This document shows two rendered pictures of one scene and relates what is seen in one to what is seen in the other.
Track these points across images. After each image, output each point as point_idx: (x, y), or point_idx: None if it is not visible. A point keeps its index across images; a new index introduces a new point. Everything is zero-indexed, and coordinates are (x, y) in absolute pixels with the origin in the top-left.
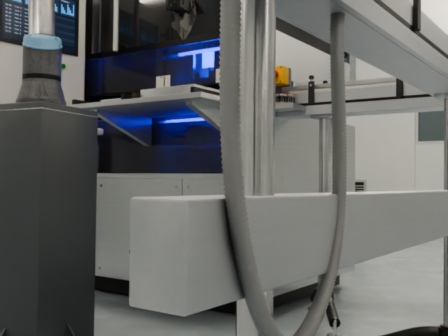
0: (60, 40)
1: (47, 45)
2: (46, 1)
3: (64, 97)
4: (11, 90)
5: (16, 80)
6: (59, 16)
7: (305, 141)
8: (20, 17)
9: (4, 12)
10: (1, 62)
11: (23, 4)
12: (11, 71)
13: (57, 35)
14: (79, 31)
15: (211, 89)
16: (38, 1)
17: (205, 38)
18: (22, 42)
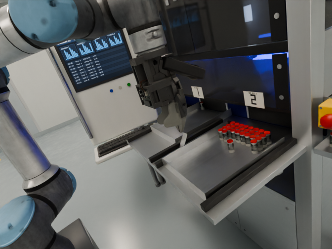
0: (20, 220)
1: (3, 241)
2: (10, 148)
3: (137, 104)
4: (100, 119)
5: (100, 111)
6: (110, 49)
7: None
8: (83, 67)
9: (69, 70)
10: (85, 105)
11: (80, 56)
12: (94, 107)
13: (115, 64)
14: (130, 51)
15: (233, 174)
16: (3, 151)
17: (225, 54)
18: (92, 84)
